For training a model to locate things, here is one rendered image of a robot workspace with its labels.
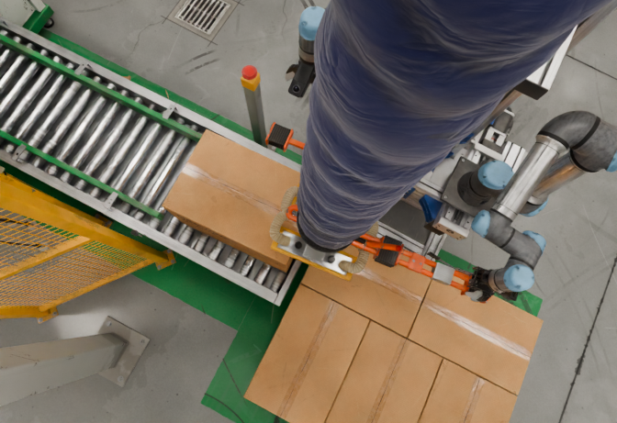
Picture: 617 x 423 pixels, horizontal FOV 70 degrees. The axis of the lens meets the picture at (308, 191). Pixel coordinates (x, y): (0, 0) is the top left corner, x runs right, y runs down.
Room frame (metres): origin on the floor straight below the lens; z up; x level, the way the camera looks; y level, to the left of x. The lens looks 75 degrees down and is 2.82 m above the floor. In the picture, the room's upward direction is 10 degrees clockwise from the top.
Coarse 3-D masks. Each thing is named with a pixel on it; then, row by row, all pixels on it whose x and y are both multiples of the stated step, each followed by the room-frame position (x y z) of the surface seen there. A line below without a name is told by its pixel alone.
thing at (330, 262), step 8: (288, 232) 0.28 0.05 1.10; (296, 232) 0.29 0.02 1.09; (296, 240) 0.26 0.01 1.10; (272, 248) 0.21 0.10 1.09; (280, 248) 0.22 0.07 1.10; (288, 248) 0.22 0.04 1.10; (296, 248) 0.23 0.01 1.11; (304, 248) 0.23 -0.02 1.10; (296, 256) 0.20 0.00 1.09; (304, 256) 0.20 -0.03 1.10; (328, 256) 0.22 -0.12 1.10; (336, 256) 0.22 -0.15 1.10; (344, 256) 0.23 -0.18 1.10; (352, 256) 0.24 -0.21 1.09; (312, 264) 0.18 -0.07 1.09; (320, 264) 0.18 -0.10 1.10; (328, 264) 0.19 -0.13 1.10; (336, 264) 0.19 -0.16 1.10; (328, 272) 0.16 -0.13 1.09; (336, 272) 0.17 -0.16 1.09; (344, 272) 0.17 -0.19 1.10
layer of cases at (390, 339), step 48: (336, 288) 0.14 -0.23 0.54; (384, 288) 0.18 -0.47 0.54; (432, 288) 0.22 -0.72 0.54; (288, 336) -0.13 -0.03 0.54; (336, 336) -0.09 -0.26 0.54; (384, 336) -0.05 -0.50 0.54; (432, 336) -0.01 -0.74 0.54; (480, 336) 0.03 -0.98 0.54; (528, 336) 0.07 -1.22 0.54; (288, 384) -0.35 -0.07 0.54; (336, 384) -0.31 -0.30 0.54; (384, 384) -0.28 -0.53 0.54; (432, 384) -0.24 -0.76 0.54; (480, 384) -0.20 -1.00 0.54
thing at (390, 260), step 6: (384, 240) 0.30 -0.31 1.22; (390, 240) 0.30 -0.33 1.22; (396, 240) 0.30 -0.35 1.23; (402, 246) 0.29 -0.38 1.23; (378, 252) 0.25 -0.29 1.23; (384, 252) 0.25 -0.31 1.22; (390, 252) 0.26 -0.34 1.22; (396, 252) 0.26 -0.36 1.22; (378, 258) 0.23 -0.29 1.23; (384, 258) 0.23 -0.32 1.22; (390, 258) 0.24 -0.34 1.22; (396, 258) 0.24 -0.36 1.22; (384, 264) 0.21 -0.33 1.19; (390, 264) 0.21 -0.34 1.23; (396, 264) 0.22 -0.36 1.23
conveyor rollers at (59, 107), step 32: (0, 32) 1.23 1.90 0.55; (0, 64) 1.03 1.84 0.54; (32, 64) 1.06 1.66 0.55; (32, 96) 0.88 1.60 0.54; (64, 96) 0.91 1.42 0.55; (128, 96) 0.98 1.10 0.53; (0, 128) 0.66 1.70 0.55; (64, 128) 0.72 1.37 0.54; (96, 128) 0.75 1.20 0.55; (160, 128) 0.82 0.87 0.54; (192, 128) 0.85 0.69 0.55; (64, 160) 0.56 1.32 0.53; (96, 160) 0.58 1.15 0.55; (160, 160) 0.65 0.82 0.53; (96, 192) 0.41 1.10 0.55
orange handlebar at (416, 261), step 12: (300, 144) 0.62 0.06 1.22; (288, 216) 0.33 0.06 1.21; (372, 240) 0.29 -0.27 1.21; (372, 252) 0.25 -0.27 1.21; (408, 252) 0.27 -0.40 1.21; (408, 264) 0.23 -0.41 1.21; (420, 264) 0.23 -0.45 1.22; (432, 264) 0.24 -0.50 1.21; (456, 276) 0.22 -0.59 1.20; (468, 276) 0.22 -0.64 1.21
